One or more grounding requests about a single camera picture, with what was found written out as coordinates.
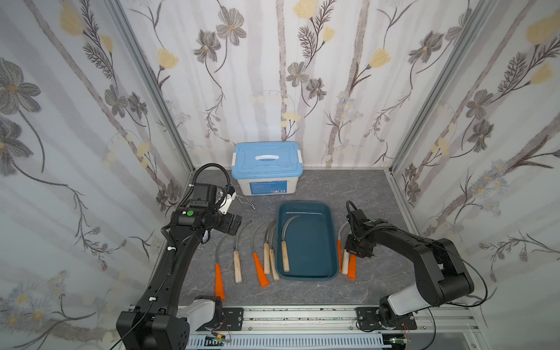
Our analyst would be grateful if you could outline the thin orange handle sickle right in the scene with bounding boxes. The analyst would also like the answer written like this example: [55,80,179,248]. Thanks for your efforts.
[337,222,349,274]

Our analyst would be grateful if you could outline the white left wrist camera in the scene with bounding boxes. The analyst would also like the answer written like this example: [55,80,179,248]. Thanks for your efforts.
[218,189,236,214]

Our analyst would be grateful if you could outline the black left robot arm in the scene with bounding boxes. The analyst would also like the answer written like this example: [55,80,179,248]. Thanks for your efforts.
[116,206,242,349]

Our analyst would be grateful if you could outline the wooden handle sickle right side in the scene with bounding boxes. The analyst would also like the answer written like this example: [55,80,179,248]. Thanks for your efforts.
[341,249,350,276]

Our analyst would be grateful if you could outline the wooden handle sickle group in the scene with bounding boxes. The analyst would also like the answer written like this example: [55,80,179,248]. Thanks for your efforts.
[281,215,299,272]

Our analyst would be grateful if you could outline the white storage box blue lid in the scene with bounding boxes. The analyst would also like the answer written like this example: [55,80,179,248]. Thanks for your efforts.
[231,141,303,196]

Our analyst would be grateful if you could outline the orange handle sickle group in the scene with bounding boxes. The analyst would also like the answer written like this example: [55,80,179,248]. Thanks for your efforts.
[347,255,357,280]

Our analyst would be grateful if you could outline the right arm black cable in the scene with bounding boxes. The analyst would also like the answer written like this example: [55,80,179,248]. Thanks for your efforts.
[345,200,489,350]

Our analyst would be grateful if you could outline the orange handle sickle far left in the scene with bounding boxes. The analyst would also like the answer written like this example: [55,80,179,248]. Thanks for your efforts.
[214,236,227,300]

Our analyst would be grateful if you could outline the wooden handle sickle beside bin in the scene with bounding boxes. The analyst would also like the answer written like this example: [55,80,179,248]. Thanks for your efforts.
[269,225,280,281]

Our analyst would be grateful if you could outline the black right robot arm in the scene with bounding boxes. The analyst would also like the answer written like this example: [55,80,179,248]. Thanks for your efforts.
[344,201,475,329]

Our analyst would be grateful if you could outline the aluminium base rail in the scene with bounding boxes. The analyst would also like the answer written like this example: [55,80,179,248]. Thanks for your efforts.
[126,303,489,350]

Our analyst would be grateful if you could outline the teal plastic storage bin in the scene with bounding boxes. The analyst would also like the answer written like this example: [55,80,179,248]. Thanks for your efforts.
[274,201,339,281]

